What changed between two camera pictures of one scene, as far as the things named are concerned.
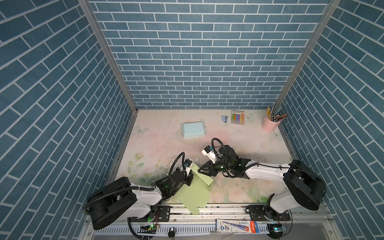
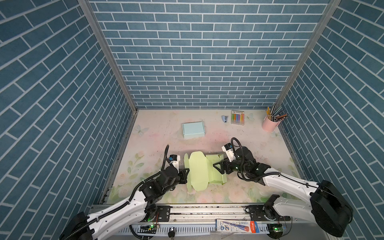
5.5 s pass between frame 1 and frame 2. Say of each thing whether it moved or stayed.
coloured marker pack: stayed
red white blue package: stayed
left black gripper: moved
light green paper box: moved
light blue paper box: stayed
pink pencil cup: stayed
